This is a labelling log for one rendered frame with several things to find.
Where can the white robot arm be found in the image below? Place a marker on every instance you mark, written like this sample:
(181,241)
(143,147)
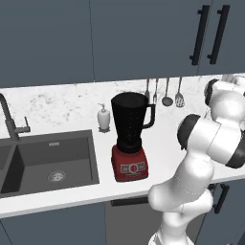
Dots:
(204,140)

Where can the red and black blender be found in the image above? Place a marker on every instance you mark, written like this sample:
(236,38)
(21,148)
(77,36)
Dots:
(130,137)

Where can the white soap dispenser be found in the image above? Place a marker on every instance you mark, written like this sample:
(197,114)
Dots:
(103,118)

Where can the dark grey sink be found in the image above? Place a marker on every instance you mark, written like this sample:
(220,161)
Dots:
(48,162)

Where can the grey dishwasher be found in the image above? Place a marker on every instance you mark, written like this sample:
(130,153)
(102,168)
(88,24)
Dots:
(127,223)

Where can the dark grey tap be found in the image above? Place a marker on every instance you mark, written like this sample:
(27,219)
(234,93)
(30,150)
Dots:
(11,122)

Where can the wide grey wall cupboard door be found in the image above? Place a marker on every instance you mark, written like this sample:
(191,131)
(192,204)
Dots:
(44,41)

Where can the narrow grey wall cupboard door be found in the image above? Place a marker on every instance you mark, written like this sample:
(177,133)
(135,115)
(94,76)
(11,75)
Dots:
(228,35)

